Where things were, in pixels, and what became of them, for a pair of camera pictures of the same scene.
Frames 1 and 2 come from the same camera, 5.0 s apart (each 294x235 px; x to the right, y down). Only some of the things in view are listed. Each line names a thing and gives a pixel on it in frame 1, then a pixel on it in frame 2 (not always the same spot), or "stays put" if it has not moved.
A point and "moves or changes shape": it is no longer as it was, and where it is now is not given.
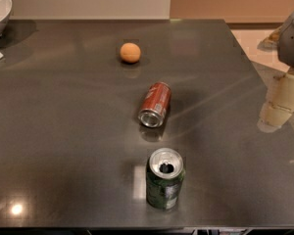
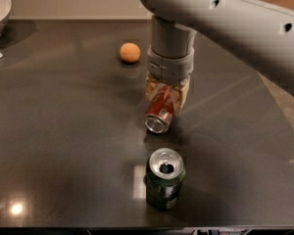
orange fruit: [130, 52] stays put
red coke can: [154, 105] moves or changes shape
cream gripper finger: [285, 96] -> [171, 70]
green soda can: [165, 171] stays put
